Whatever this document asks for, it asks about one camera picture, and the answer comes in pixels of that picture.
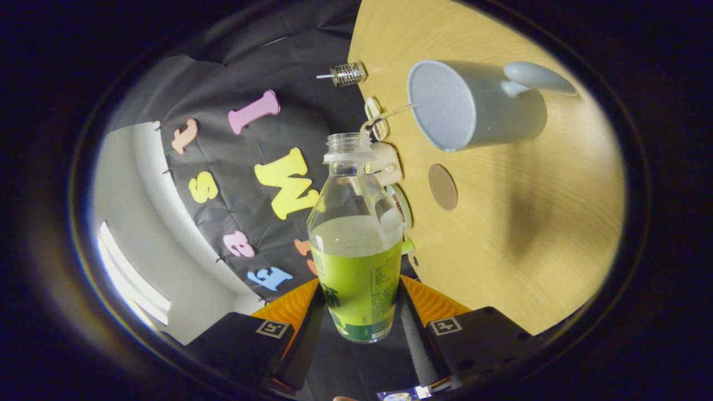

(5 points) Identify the clear juice bottle green label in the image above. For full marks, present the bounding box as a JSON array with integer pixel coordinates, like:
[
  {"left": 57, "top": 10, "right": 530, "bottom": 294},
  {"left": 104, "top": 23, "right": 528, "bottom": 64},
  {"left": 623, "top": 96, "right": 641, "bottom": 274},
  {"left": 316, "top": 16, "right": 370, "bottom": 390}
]
[{"left": 307, "top": 132, "right": 404, "bottom": 344}]

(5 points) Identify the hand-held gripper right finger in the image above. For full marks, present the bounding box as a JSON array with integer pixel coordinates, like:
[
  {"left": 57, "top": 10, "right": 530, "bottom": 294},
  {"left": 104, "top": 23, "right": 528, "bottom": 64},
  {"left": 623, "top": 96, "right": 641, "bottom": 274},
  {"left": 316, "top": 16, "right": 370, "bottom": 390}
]
[{"left": 398, "top": 275, "right": 544, "bottom": 390}]

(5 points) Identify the white divided snack dish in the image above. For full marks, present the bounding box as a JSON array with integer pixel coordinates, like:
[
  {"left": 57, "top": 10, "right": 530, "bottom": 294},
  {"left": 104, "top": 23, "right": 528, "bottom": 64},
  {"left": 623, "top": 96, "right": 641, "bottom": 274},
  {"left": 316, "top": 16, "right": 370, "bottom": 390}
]
[{"left": 365, "top": 97, "right": 389, "bottom": 141}]

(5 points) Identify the white cup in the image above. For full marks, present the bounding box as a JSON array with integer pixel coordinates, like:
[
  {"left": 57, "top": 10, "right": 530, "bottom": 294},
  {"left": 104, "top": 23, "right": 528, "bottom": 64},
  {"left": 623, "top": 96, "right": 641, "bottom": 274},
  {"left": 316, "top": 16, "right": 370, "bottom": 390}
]
[{"left": 407, "top": 60, "right": 577, "bottom": 153}]

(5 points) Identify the ceiling light panel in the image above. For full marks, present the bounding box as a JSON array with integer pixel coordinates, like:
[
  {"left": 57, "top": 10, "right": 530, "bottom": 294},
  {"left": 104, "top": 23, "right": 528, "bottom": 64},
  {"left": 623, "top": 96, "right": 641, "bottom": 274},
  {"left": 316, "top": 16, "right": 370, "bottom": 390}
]
[{"left": 97, "top": 220, "right": 172, "bottom": 329}]

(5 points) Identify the pale green plate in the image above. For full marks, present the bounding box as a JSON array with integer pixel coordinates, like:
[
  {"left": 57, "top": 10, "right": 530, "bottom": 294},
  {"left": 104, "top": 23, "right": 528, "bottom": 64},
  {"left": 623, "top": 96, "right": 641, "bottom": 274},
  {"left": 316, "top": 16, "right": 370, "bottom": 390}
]
[{"left": 384, "top": 184, "right": 414, "bottom": 230}]

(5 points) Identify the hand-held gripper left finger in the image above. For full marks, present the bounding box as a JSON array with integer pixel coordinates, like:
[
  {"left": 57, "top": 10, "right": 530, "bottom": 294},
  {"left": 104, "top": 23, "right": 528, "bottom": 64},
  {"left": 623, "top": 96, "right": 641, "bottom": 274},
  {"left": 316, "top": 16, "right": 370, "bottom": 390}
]
[{"left": 184, "top": 277, "right": 326, "bottom": 396}]

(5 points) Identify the white toaster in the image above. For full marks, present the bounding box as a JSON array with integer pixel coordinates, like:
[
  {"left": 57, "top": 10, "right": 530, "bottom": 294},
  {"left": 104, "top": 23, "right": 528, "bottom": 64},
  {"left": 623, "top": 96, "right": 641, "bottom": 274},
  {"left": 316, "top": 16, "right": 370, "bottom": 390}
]
[{"left": 368, "top": 142, "right": 403, "bottom": 187}]

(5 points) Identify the round brown coaster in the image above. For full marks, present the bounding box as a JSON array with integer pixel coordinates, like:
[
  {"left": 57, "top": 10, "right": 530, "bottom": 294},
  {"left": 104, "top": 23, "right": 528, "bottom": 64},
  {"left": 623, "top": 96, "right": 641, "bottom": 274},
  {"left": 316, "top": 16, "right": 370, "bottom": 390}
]
[{"left": 428, "top": 163, "right": 459, "bottom": 211}]

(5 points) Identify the black backdrop cloth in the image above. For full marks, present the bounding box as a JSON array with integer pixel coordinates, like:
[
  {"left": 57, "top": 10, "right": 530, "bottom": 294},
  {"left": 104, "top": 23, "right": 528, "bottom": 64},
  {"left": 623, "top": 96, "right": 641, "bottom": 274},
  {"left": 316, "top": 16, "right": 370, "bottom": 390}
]
[{"left": 109, "top": 0, "right": 424, "bottom": 399}]

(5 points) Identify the wooden table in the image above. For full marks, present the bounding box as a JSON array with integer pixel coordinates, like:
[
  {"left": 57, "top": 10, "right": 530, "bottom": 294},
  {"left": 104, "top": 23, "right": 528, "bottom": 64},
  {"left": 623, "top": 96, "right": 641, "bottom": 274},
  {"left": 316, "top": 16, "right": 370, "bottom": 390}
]
[{"left": 348, "top": 0, "right": 627, "bottom": 336}]

